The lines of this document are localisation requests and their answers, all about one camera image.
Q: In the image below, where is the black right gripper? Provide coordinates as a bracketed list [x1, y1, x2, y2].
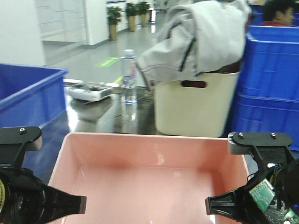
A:
[205, 132, 299, 224]

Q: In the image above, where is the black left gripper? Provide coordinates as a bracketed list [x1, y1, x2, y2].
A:
[0, 126, 87, 224]

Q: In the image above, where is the pink plastic bin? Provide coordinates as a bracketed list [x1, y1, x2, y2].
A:
[49, 133, 248, 224]

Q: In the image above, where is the stacked blue crates right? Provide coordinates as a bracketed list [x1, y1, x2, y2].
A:
[229, 12, 299, 151]

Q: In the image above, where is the blue crate left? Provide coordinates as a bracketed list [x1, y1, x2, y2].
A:
[0, 63, 69, 182]

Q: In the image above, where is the cream plastic basket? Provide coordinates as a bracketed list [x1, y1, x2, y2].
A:
[155, 72, 240, 137]

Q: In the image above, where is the clear plastic water bottle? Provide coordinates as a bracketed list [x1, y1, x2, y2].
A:
[121, 49, 138, 134]

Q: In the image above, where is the grey jacket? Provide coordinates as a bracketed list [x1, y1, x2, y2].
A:
[136, 0, 251, 88]

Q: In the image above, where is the person in red shirt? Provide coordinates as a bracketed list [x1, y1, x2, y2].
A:
[262, 0, 296, 27]

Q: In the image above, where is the potted plant gold pot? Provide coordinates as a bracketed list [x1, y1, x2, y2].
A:
[107, 7, 122, 41]
[137, 1, 150, 28]
[125, 2, 138, 32]

